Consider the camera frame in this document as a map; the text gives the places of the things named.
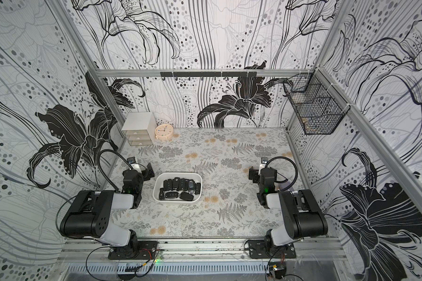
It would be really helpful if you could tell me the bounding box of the white rectangular storage box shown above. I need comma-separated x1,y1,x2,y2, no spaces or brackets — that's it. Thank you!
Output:
152,172,203,204

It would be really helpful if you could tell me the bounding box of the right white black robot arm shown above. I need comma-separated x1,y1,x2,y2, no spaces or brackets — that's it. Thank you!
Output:
249,156,328,250

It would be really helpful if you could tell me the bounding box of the black flip key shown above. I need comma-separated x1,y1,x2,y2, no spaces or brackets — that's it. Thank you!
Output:
172,177,181,191

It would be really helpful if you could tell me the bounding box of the white mini drawer cabinet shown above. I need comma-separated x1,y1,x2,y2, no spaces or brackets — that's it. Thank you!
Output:
122,112,157,146

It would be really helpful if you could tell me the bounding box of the black key silver trim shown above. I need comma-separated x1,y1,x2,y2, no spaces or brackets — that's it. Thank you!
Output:
188,180,195,193

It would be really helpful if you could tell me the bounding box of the black car key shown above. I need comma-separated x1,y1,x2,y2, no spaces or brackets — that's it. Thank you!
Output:
165,191,179,200
163,179,173,192
195,183,202,195
179,179,188,191
159,188,165,201

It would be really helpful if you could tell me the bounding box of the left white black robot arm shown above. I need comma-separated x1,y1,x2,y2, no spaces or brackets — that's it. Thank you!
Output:
56,149,155,256

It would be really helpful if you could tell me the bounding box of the black wire wall basket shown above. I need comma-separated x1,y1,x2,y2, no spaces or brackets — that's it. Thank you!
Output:
283,69,347,135

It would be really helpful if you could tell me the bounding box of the white slotted cable duct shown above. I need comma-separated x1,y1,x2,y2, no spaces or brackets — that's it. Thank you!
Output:
117,262,270,275

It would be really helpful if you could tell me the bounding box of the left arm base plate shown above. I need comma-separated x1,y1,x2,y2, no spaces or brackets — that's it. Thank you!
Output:
108,241,158,261

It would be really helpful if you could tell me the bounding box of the peach round alarm clock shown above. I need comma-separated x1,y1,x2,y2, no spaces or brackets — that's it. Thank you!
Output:
155,124,174,141

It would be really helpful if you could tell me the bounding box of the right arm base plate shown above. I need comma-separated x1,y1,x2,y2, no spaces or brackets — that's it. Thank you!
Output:
244,240,297,259

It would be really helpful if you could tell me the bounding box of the flat black smart key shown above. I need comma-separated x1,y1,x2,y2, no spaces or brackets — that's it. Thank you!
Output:
179,192,194,201

